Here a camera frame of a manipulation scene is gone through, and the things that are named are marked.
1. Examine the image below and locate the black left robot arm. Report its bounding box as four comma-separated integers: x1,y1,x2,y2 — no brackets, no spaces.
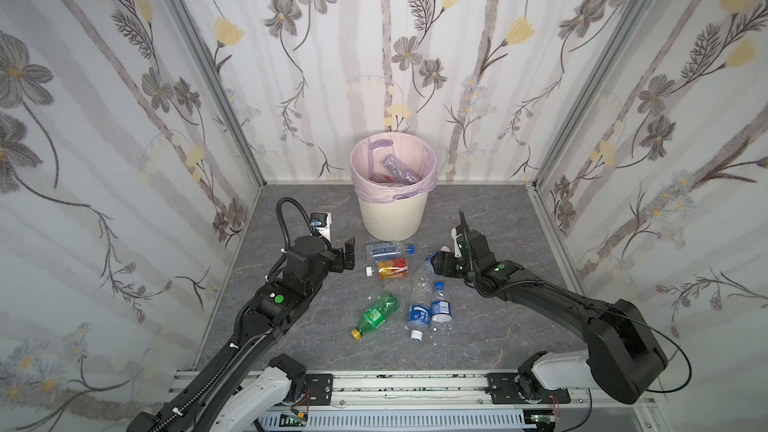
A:
128,197,356,431

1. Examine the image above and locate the green bottle yellow cap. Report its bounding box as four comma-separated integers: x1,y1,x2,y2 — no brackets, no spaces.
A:
369,173,397,186

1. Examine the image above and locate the green bottle middle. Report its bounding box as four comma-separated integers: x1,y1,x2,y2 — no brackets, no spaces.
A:
351,292,400,341

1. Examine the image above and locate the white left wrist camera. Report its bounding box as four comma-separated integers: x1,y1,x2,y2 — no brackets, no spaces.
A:
309,212,332,241

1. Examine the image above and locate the pink bin liner bag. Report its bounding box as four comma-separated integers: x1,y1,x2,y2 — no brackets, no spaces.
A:
350,132,438,204

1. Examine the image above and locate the clear bottle blue cap flat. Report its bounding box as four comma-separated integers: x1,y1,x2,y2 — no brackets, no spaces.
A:
366,241,415,262

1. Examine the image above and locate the clear bottle white cap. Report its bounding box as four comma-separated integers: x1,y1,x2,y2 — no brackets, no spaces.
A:
407,298,431,342

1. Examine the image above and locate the clear bottle blue cap upright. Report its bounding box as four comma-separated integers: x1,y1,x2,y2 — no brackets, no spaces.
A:
431,281,453,336

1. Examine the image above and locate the white cable duct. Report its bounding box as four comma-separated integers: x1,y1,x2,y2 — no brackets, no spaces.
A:
259,409,537,431

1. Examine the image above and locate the tall clear bottle blue label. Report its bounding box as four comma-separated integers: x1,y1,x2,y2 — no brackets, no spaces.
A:
411,246,450,308

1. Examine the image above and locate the clear bottle purple label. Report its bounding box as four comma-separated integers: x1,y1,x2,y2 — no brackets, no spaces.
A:
382,154,421,186

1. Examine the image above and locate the orange red drink bottle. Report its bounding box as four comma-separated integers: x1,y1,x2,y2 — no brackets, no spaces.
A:
365,258,409,280

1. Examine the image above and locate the aluminium mounting rail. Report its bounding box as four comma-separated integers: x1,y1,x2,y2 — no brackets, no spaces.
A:
300,370,624,414

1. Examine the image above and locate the cream plastic waste bin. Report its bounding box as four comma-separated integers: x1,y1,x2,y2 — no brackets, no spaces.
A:
356,192,430,241

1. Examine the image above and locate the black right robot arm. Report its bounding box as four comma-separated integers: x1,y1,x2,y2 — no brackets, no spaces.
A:
428,222,669,405

